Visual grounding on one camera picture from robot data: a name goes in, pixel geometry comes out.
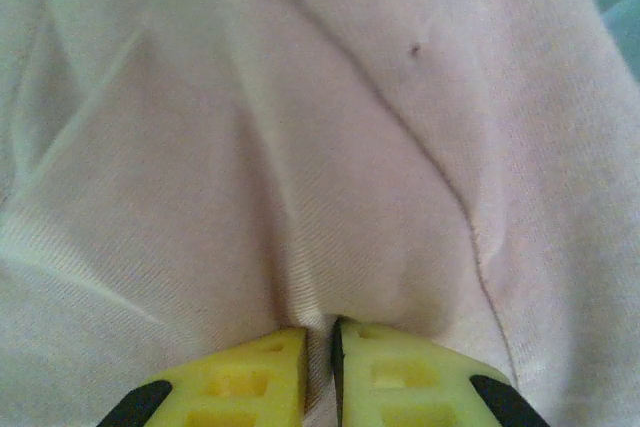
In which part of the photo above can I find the white cloth garment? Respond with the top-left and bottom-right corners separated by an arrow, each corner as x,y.
0,0 -> 640,427

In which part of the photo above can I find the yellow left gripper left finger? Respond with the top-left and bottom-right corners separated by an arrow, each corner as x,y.
96,327 -> 310,427

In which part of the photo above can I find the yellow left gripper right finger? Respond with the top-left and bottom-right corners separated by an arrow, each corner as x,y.
331,317 -> 552,427

